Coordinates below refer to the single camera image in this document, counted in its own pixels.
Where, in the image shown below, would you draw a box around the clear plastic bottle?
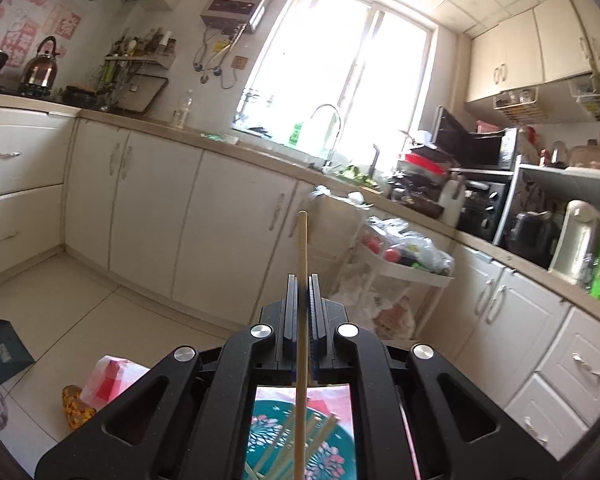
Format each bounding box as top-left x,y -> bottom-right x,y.
172,90 -> 194,129

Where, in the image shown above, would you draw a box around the white plastic bags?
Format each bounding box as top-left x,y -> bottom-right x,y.
329,274 -> 417,342

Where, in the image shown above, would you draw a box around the pink wall stickers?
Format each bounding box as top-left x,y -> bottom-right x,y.
0,0 -> 82,69

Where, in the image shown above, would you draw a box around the white thermos pot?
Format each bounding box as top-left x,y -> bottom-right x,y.
549,200 -> 600,287

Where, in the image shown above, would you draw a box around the black toaster oven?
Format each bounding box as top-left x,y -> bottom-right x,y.
456,179 -> 512,242

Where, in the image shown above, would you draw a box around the kitchen window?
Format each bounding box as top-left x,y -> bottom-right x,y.
232,0 -> 438,161

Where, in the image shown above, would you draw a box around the stack of red black pans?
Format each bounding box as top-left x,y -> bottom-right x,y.
391,145 -> 462,218

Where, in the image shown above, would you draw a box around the wall spice rack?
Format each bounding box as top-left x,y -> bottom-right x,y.
99,29 -> 177,113

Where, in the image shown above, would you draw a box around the white plastic jug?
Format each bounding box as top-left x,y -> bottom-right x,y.
439,174 -> 467,225

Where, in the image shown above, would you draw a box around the chrome faucet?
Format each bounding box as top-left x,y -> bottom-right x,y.
307,104 -> 344,172

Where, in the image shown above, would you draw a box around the white wire hanging basket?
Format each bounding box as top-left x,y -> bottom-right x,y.
569,71 -> 600,122
492,86 -> 539,124

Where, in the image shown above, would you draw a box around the black microwave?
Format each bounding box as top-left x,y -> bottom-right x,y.
434,106 -> 519,171

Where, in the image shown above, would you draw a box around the white shelf unit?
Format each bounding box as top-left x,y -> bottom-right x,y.
500,155 -> 600,281

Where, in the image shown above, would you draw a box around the cream upper cabinets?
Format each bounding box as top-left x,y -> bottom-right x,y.
466,0 -> 600,104

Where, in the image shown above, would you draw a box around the dark blue box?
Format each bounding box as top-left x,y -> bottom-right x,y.
0,316 -> 37,387

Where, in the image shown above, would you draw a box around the yellow patterned slipper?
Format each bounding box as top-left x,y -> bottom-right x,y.
61,385 -> 97,429

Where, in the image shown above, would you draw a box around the white hanging trash bin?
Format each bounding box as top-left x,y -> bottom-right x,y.
304,185 -> 372,281

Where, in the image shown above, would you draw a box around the teal plastic basket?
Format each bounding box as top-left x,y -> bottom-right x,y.
244,386 -> 357,480

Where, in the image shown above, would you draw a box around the cream kitchen base cabinets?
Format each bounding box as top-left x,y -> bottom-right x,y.
0,104 -> 600,467

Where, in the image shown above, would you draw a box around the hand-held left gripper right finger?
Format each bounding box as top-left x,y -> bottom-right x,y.
309,275 -> 564,480

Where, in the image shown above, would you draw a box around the steel kettle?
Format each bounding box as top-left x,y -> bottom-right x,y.
19,35 -> 61,92

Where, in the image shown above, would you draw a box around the white rolling cart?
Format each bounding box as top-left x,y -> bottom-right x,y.
330,200 -> 456,352

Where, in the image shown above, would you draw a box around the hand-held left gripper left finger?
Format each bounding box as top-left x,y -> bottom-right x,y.
34,275 -> 301,480

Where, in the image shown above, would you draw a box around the clear bag of vegetables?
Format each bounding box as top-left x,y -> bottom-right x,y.
362,216 -> 455,276

